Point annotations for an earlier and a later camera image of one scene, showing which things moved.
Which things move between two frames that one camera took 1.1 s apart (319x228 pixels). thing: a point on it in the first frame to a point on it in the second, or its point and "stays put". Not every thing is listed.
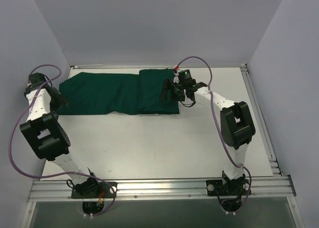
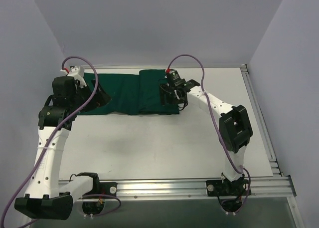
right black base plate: [227, 186] stays put
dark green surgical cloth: [116, 93] stays put
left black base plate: [105, 190] stays put
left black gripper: [58, 101] to [94, 96]
